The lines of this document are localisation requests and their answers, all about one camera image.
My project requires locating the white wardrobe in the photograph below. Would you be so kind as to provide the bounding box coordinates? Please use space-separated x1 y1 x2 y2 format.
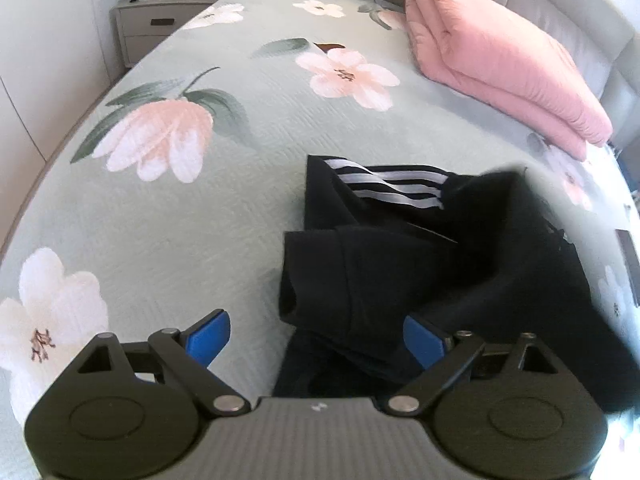
0 0 166 171

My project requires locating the black phone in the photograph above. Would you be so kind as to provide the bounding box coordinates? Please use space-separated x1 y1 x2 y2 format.
615 229 640 307

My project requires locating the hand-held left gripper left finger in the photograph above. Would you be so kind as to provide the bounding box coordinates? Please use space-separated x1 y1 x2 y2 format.
75 309 252 417

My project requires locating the navy striped zip hoodie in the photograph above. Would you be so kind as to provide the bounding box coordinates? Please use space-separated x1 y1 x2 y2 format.
272 154 640 418

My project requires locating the floral green bedspread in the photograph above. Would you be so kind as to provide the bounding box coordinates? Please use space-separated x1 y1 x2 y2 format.
0 0 640 480

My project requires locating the folded pink blanket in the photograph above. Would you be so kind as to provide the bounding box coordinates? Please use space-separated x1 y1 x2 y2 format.
404 0 614 160

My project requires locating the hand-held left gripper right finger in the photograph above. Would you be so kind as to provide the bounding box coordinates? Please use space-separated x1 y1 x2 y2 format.
382 314 572 417

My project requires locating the grey nightstand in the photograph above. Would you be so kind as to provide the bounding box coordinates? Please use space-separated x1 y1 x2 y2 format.
110 0 236 68

